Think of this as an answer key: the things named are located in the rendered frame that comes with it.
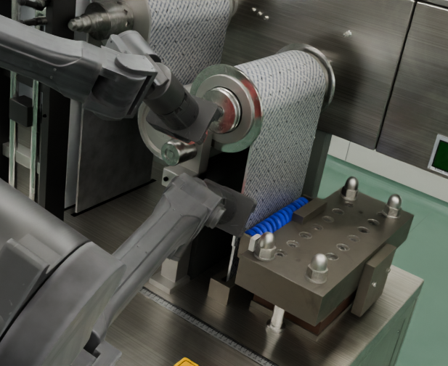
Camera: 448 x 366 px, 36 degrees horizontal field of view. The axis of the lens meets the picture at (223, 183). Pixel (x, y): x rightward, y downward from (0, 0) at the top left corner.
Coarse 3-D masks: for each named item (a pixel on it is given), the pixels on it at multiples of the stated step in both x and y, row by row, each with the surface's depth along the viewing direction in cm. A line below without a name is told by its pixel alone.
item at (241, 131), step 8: (208, 80) 113; (216, 80) 112; (224, 80) 111; (232, 80) 110; (200, 88) 115; (208, 88) 114; (232, 88) 111; (240, 88) 110; (200, 96) 115; (240, 96) 110; (248, 96) 110; (248, 104) 110; (248, 112) 110; (248, 120) 111; (240, 128) 112; (248, 128) 111; (216, 136) 116; (224, 136) 115; (232, 136) 114; (240, 136) 113
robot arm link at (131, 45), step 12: (120, 36) 98; (132, 36) 98; (120, 48) 96; (132, 48) 97; (144, 48) 97; (120, 60) 88; (132, 60) 90; (144, 60) 91; (156, 60) 98; (132, 72) 88; (144, 72) 89; (156, 72) 91; (144, 84) 92; (144, 96) 93; (132, 108) 94; (108, 120) 92; (120, 120) 94
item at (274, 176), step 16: (304, 128) 128; (272, 144) 119; (288, 144) 125; (304, 144) 130; (256, 160) 116; (272, 160) 122; (288, 160) 127; (304, 160) 134; (256, 176) 119; (272, 176) 124; (288, 176) 130; (304, 176) 137; (256, 192) 121; (272, 192) 127; (288, 192) 133; (256, 208) 124; (272, 208) 130
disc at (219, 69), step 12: (204, 72) 114; (216, 72) 112; (228, 72) 111; (240, 72) 110; (192, 84) 116; (252, 84) 109; (252, 96) 110; (252, 132) 112; (216, 144) 117; (228, 144) 115; (240, 144) 114
